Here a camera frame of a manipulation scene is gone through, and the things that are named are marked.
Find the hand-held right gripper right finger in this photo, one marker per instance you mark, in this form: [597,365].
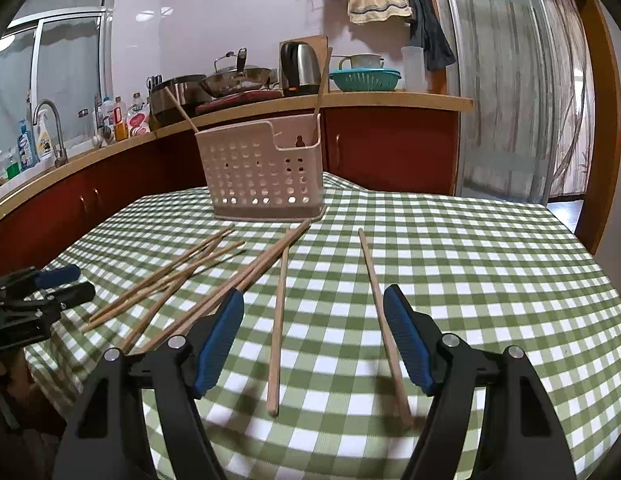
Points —
[405,340]

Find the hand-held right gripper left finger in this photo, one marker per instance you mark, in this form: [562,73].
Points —
[223,340]

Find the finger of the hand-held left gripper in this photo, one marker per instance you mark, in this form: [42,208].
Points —
[65,275]
[75,294]

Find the pink perforated utensil basket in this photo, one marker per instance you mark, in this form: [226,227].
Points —
[260,175]

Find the green checked tablecloth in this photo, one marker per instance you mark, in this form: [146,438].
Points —
[465,285]

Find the green plastic container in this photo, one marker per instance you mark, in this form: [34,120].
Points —
[11,171]

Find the blue detergent bottle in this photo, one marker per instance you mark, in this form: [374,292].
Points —
[25,145]

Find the white spray bottle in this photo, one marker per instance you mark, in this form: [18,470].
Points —
[44,140]

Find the steel kitchen faucet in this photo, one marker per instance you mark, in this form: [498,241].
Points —
[53,125]

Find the orange bottle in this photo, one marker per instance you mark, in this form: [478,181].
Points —
[120,122]

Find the red kitchen cabinet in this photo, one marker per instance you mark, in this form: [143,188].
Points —
[390,150]

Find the dark rice cooker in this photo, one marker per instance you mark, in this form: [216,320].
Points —
[173,97]

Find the aluminium sliding window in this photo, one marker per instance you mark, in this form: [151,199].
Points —
[65,60]

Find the red induction cooker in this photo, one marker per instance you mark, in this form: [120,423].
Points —
[235,101]

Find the wooden countertop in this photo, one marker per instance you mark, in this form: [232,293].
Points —
[390,100]

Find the steel wok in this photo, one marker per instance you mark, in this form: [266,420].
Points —
[235,82]

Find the teal plastic colander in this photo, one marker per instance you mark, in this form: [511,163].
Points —
[365,80]

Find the frosted glass sliding door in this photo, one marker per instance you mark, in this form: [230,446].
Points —
[495,85]

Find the translucent plastic jug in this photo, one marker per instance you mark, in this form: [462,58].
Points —
[412,67]

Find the white enamel pot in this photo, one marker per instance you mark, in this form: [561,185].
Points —
[363,61]

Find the steel electric kettle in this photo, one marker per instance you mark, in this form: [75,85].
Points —
[298,67]

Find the dark grey cloth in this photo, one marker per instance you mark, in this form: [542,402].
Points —
[428,25]

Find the wooden door frame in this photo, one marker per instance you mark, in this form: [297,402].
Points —
[603,110]

